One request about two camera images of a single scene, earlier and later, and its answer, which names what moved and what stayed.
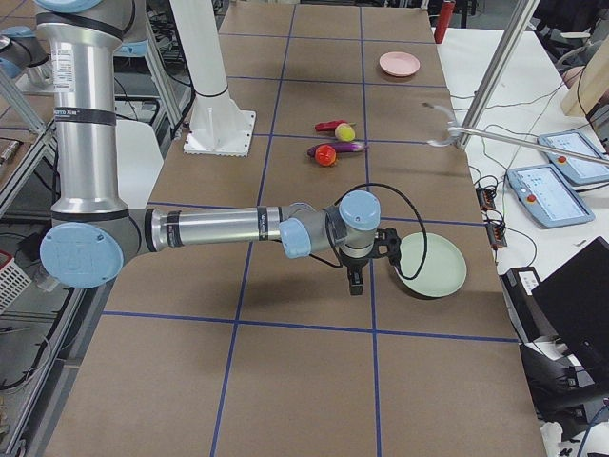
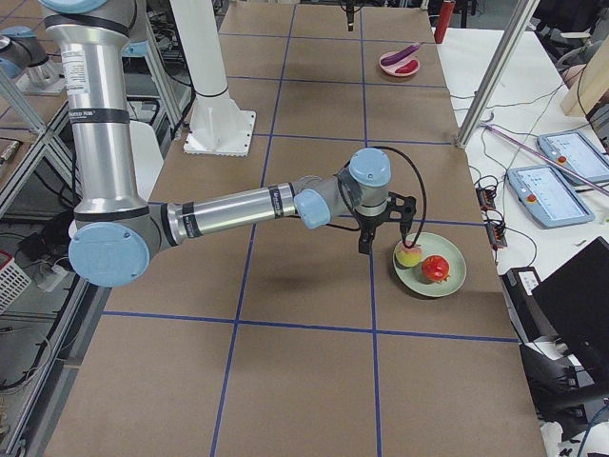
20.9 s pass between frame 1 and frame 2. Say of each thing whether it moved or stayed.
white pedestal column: stayed
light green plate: stayed
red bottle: stayed
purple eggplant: moved
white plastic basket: stayed
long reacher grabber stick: moved
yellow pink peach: moved
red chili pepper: moved
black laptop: stayed
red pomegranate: moved
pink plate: stayed
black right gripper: moved
